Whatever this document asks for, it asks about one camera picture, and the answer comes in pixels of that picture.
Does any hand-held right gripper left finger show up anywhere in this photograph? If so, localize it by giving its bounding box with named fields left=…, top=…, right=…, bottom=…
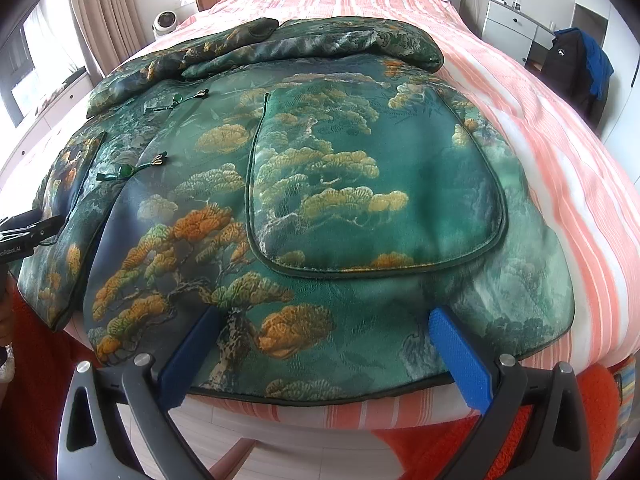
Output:
left=57, top=305, right=223, bottom=480

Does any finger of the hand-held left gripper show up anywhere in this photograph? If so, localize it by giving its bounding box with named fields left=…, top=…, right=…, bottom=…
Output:
left=0, top=211, right=45, bottom=231
left=15, top=215, right=68, bottom=247

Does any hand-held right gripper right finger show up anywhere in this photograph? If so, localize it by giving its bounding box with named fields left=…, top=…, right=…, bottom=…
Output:
left=429, top=306, right=593, bottom=480

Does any green printed padded jacket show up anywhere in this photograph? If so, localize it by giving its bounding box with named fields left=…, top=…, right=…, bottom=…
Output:
left=17, top=16, right=573, bottom=406

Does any white window seat cabinet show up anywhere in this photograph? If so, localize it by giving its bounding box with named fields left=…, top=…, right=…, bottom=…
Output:
left=0, top=66, right=102, bottom=173

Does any orange fleece garment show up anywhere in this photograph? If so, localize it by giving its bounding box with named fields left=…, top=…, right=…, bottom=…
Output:
left=385, top=364, right=622, bottom=480

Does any dark framed window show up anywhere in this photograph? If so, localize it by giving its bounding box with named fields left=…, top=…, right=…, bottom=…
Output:
left=0, top=7, right=68, bottom=113

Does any beige curtain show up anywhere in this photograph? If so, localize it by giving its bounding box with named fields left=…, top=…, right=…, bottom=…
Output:
left=66, top=0, right=152, bottom=77

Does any small white fan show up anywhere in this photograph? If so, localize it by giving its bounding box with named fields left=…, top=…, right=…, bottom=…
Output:
left=152, top=11, right=180, bottom=39

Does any black jacket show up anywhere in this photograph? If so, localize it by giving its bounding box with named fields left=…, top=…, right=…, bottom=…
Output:
left=541, top=28, right=610, bottom=122

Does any blue cloth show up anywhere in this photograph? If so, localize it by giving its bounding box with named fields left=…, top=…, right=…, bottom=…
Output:
left=581, top=36, right=615, bottom=102

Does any white dresser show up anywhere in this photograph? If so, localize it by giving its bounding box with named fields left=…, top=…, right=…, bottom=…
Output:
left=481, top=0, right=557, bottom=63

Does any white wardrobe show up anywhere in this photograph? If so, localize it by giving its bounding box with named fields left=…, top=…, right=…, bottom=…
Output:
left=572, top=0, right=640, bottom=153

